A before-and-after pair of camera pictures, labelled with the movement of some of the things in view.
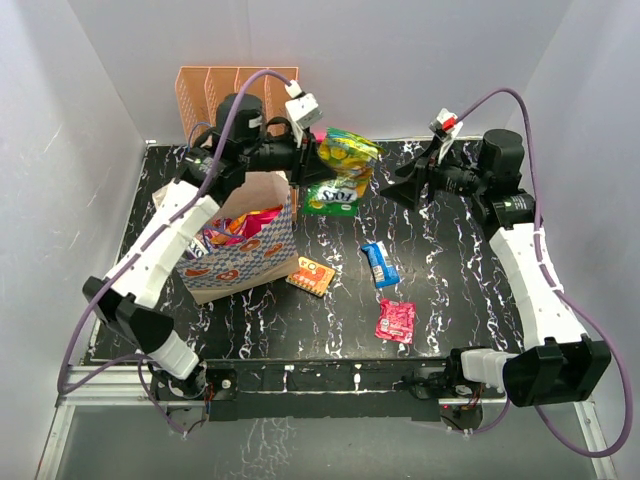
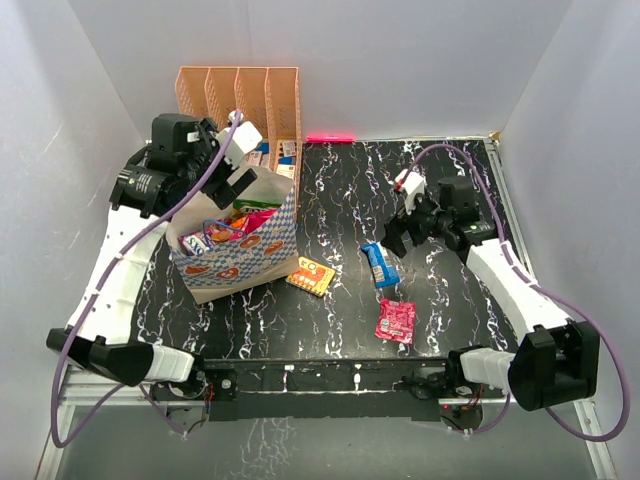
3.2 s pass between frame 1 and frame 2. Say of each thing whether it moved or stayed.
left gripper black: moved
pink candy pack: stayed
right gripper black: moved
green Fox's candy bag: moved
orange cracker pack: stayed
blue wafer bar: stayed
